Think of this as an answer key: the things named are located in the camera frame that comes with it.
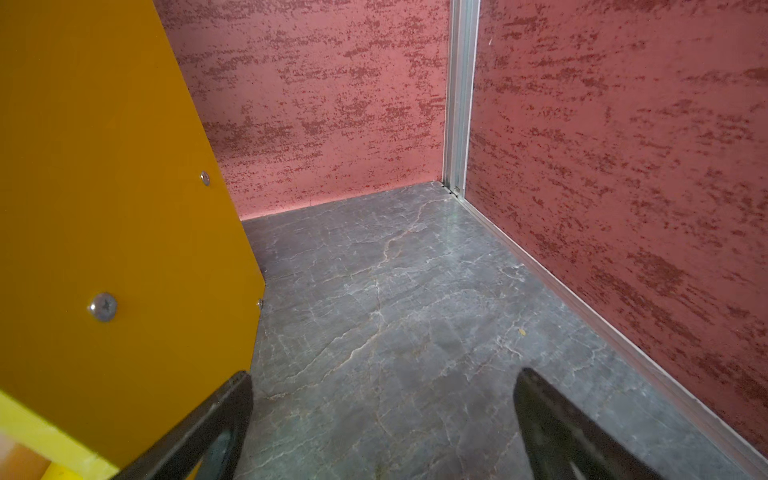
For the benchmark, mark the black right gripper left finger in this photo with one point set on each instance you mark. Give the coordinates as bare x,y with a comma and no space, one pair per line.
207,443

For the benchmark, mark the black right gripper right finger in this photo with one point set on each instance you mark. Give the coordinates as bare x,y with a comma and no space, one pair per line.
562,442

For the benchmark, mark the peach orange sponge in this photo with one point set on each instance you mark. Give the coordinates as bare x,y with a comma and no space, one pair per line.
19,462

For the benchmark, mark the yellow shelf with coloured boards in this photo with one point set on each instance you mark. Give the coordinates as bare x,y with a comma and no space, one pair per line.
129,291

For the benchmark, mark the right rear aluminium corner post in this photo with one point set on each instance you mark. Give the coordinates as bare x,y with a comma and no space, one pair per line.
463,40

